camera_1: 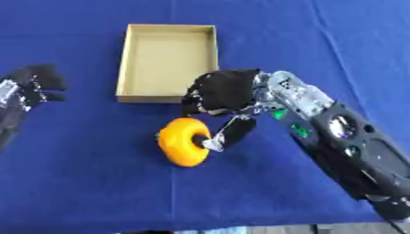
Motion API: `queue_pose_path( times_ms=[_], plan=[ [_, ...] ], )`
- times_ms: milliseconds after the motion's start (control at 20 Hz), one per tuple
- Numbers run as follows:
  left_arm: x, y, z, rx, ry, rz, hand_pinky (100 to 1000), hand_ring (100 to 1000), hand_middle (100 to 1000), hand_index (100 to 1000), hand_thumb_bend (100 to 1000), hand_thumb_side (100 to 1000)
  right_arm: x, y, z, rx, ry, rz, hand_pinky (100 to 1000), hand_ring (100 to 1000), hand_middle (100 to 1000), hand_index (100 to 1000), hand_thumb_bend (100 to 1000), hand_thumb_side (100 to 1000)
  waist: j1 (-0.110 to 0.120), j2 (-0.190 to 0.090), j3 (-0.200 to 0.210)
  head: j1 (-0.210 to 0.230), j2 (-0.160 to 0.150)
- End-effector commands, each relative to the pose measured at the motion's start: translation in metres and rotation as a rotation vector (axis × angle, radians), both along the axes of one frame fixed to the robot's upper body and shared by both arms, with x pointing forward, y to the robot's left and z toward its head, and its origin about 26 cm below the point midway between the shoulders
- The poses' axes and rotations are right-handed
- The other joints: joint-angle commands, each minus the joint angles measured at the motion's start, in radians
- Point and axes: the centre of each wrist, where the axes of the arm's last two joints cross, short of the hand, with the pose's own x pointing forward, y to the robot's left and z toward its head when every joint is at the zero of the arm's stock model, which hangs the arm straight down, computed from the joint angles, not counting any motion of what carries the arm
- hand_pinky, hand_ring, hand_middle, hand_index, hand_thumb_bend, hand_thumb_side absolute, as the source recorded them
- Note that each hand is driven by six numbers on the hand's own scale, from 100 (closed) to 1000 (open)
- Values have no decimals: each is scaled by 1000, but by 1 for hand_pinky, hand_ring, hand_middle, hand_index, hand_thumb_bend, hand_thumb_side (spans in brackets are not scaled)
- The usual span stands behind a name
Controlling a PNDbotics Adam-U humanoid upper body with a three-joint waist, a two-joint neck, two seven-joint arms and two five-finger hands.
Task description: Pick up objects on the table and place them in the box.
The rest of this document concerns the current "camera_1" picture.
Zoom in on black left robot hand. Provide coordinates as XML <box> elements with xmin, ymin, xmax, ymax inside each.
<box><xmin>3</xmin><ymin>64</ymin><xmax>70</xmax><ymax>112</ymax></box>

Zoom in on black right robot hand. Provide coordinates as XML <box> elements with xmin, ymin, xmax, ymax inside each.
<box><xmin>179</xmin><ymin>69</ymin><xmax>263</xmax><ymax>153</ymax></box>

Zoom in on orange ring toy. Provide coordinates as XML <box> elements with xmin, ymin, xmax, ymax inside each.
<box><xmin>155</xmin><ymin>117</ymin><xmax>215</xmax><ymax>168</ymax></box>

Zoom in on tan cardboard box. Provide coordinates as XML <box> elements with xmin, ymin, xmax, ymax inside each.
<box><xmin>115</xmin><ymin>23</ymin><xmax>221</xmax><ymax>104</ymax></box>

